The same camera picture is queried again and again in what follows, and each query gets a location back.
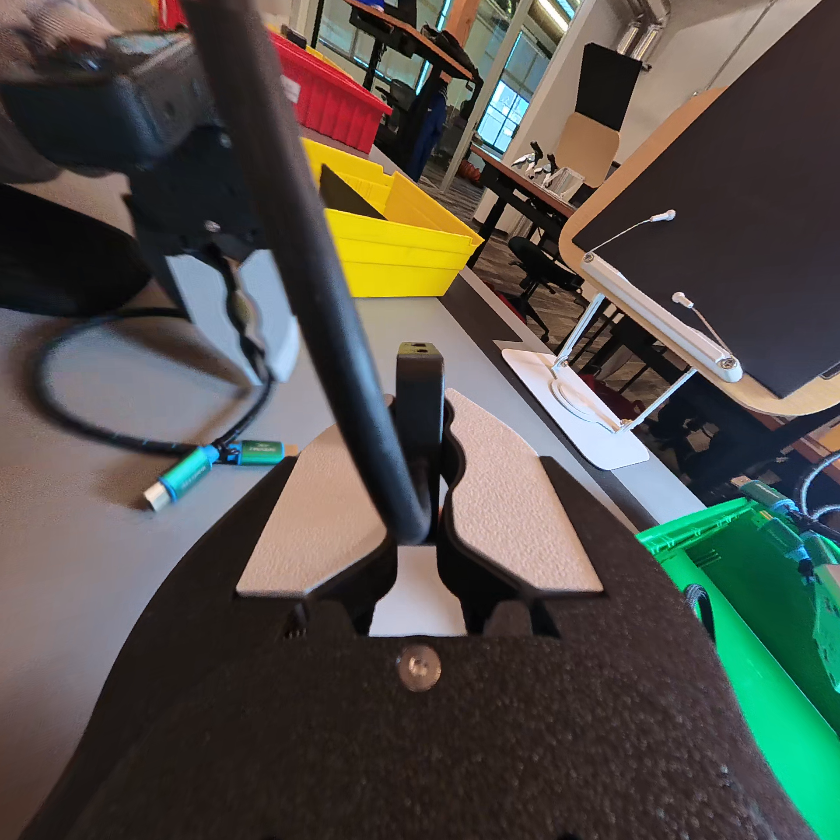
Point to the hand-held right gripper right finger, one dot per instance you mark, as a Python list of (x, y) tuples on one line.
[(518, 512)]

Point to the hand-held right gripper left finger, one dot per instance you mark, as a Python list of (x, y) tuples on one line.
[(315, 518)]

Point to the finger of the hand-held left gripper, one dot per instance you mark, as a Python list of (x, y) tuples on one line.
[(275, 308), (203, 295)]

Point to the yellow plastic bin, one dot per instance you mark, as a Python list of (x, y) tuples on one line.
[(400, 256)]

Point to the black USB hub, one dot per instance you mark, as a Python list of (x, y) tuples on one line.
[(420, 394)]

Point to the green plastic bin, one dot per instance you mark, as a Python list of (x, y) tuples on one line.
[(754, 689)]

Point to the white board stand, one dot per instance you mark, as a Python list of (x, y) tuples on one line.
[(590, 420)]

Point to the black bin divider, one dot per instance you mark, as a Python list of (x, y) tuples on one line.
[(348, 197)]

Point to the black mesh wrist rest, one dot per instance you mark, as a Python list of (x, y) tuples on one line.
[(65, 262)]

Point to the red bag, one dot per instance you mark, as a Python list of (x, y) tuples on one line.
[(607, 397), (508, 302)]

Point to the red plastic bin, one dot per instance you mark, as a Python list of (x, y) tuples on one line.
[(328, 98)]

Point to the blue hanging jacket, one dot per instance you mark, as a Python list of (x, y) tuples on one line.
[(426, 138)]

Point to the black office chair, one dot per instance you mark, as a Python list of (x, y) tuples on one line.
[(538, 259)]

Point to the white tethered peg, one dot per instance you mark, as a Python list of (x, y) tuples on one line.
[(663, 214), (682, 300)]

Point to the background wooden desk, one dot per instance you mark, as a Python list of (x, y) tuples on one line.
[(525, 180)]

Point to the wooden standing desk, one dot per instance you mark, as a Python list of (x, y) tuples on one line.
[(420, 39)]

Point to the black board with wooden rim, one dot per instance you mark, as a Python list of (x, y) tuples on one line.
[(722, 197)]

